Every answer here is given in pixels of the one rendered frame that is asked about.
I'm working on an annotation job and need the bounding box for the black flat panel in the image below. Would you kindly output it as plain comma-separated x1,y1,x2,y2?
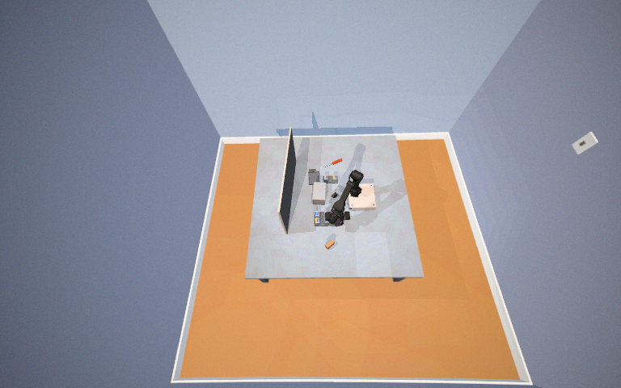
278,127,296,234

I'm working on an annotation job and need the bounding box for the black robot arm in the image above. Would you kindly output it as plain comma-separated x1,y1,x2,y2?
327,170,364,226

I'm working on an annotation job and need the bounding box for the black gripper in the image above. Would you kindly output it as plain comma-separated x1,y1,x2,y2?
325,211,350,221

